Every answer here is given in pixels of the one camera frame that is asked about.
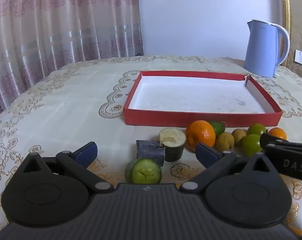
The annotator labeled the red cardboard tray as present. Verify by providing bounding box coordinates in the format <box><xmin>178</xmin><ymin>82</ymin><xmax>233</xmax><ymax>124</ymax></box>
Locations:
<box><xmin>123</xmin><ymin>70</ymin><xmax>283</xmax><ymax>127</ymax></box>

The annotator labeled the green lime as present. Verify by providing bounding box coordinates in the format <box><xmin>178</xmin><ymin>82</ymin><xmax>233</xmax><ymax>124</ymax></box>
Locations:
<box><xmin>210</xmin><ymin>121</ymin><xmax>226</xmax><ymax>137</ymax></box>

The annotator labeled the pink patterned curtain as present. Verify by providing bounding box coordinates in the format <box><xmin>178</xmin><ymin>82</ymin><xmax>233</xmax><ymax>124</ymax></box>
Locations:
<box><xmin>0</xmin><ymin>0</ymin><xmax>144</xmax><ymax>120</ymax></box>

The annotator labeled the green tomato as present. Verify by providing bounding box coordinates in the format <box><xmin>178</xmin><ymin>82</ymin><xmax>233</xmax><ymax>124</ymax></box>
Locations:
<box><xmin>246</xmin><ymin>123</ymin><xmax>267</xmax><ymax>137</ymax></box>
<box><xmin>242</xmin><ymin>134</ymin><xmax>263</xmax><ymax>157</ymax></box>

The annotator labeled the brown longan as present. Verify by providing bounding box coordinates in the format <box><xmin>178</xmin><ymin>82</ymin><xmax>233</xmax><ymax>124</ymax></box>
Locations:
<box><xmin>231</xmin><ymin>128</ymin><xmax>247</xmax><ymax>145</ymax></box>
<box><xmin>215</xmin><ymin>132</ymin><xmax>235</xmax><ymax>152</ymax></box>

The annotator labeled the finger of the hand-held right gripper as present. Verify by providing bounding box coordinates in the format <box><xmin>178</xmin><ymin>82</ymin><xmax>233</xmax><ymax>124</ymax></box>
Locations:
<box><xmin>260</xmin><ymin>133</ymin><xmax>302</xmax><ymax>150</ymax></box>
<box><xmin>264</xmin><ymin>145</ymin><xmax>302</xmax><ymax>182</ymax></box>

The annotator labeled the gold ornate frame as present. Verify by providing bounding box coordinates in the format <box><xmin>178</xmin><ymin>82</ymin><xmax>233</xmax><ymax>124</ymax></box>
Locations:
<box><xmin>279</xmin><ymin>0</ymin><xmax>291</xmax><ymax>68</ymax></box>

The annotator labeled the small orange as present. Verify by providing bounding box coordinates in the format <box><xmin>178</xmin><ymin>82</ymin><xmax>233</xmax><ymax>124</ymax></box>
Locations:
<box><xmin>268</xmin><ymin>127</ymin><xmax>287</xmax><ymax>140</ymax></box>

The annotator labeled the blue electric kettle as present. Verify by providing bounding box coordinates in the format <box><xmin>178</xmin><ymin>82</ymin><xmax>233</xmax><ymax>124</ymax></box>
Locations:
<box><xmin>244</xmin><ymin>19</ymin><xmax>290</xmax><ymax>78</ymax></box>

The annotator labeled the green cucumber piece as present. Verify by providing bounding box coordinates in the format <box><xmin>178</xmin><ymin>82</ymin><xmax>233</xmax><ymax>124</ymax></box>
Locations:
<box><xmin>125</xmin><ymin>158</ymin><xmax>162</xmax><ymax>184</ymax></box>

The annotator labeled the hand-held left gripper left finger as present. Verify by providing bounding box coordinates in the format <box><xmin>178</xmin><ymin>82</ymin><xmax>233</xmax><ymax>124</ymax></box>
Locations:
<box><xmin>21</xmin><ymin>141</ymin><xmax>116</xmax><ymax>193</ymax></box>

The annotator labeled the large orange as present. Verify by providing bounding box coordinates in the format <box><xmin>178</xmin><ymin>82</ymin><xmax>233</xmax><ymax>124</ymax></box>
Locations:
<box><xmin>185</xmin><ymin>120</ymin><xmax>216</xmax><ymax>152</ymax></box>

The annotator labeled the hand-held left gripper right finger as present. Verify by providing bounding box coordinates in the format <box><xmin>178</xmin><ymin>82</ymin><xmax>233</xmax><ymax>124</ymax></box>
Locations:
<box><xmin>180</xmin><ymin>142</ymin><xmax>281</xmax><ymax>193</ymax></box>

